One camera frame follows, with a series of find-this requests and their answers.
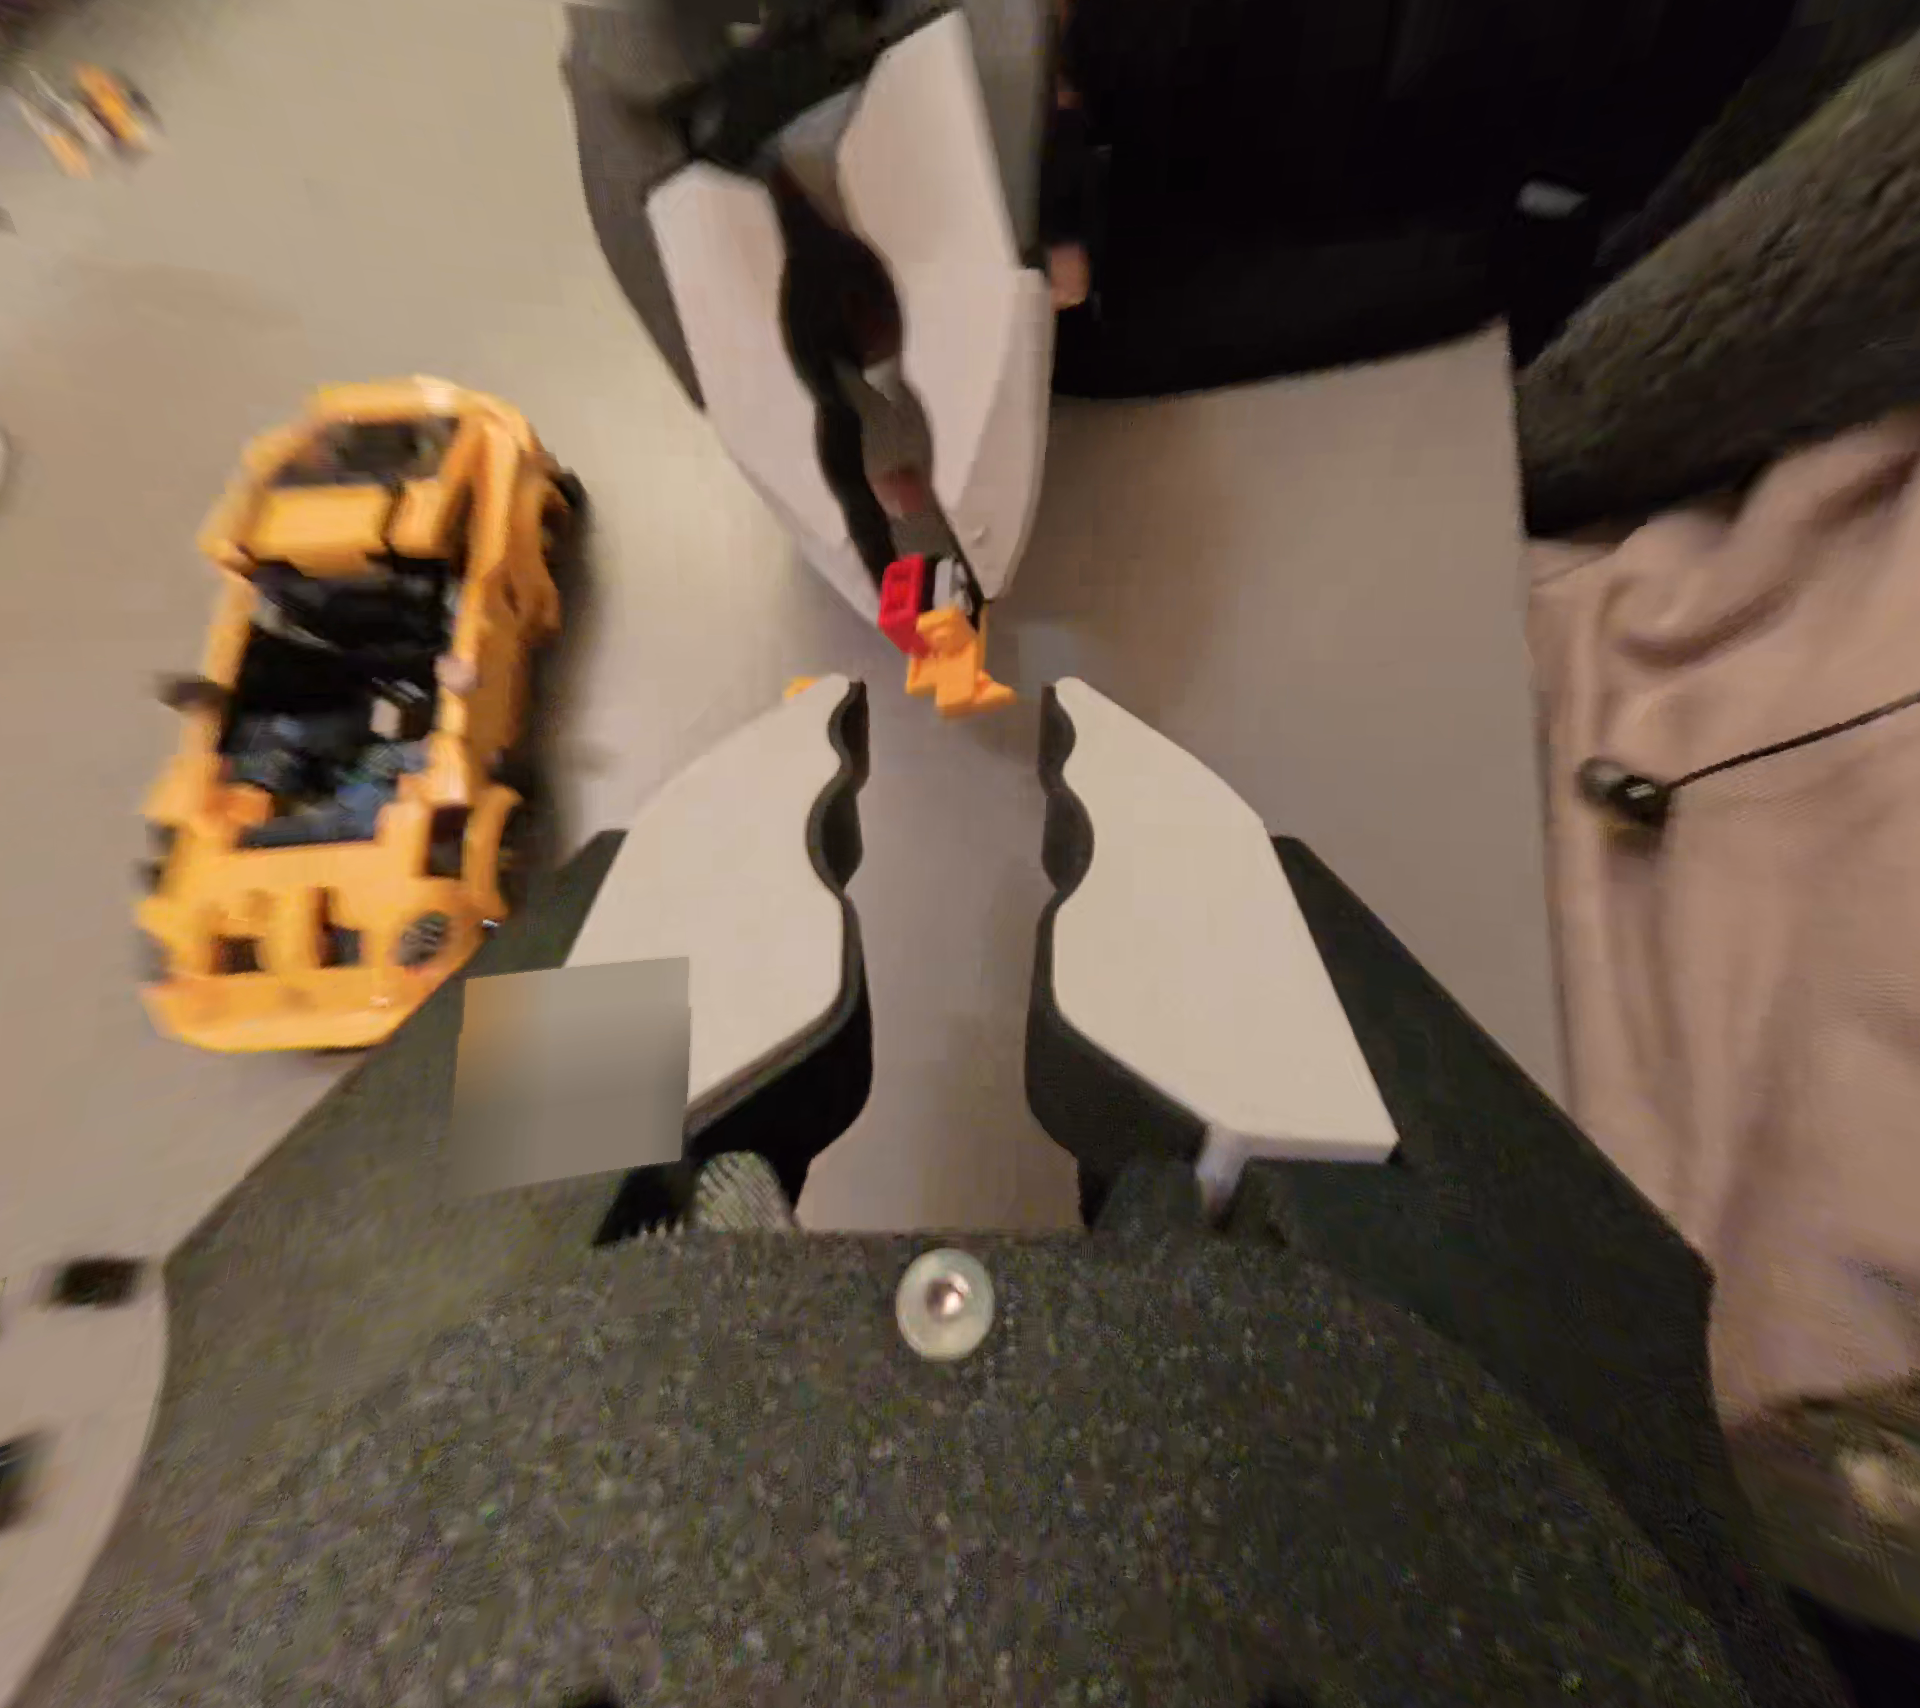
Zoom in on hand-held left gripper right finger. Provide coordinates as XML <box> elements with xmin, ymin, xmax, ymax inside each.
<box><xmin>1027</xmin><ymin>675</ymin><xmax>1400</xmax><ymax>1215</ymax></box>

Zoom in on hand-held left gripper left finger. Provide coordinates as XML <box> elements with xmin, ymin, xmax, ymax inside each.
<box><xmin>570</xmin><ymin>675</ymin><xmax>877</xmax><ymax>1126</ymax></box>

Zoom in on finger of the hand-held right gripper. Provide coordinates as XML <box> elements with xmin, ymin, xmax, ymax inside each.
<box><xmin>645</xmin><ymin>160</ymin><xmax>906</xmax><ymax>626</ymax></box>
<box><xmin>833</xmin><ymin>1</ymin><xmax>1063</xmax><ymax>607</ymax></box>

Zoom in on orange plate with red brick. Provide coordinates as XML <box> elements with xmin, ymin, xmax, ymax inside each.
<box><xmin>877</xmin><ymin>551</ymin><xmax>993</xmax><ymax>659</ymax></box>

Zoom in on person's right forearm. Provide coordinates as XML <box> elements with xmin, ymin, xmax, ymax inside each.
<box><xmin>1051</xmin><ymin>0</ymin><xmax>1920</xmax><ymax>397</ymax></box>

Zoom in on yellow lego car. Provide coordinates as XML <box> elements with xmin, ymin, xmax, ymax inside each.
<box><xmin>135</xmin><ymin>375</ymin><xmax>580</xmax><ymax>1054</ymax></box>

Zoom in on clear bag of lego pieces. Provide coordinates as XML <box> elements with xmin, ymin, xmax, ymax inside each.
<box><xmin>6</xmin><ymin>62</ymin><xmax>160</xmax><ymax>178</ymax></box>

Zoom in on scattered small lego pieces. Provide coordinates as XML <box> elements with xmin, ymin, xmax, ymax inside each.
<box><xmin>0</xmin><ymin>1253</ymin><xmax>148</xmax><ymax>1533</ymax></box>

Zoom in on person's right hand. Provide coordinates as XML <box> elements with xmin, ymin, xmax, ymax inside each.
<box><xmin>991</xmin><ymin>0</ymin><xmax>1094</xmax><ymax>311</ymax></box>

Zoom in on beige sweatshirt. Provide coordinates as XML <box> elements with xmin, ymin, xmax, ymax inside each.
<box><xmin>1522</xmin><ymin>418</ymin><xmax>1920</xmax><ymax>1440</ymax></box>

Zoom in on thin black earphone cable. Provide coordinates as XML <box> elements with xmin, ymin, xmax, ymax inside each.
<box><xmin>1575</xmin><ymin>687</ymin><xmax>1920</xmax><ymax>840</ymax></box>

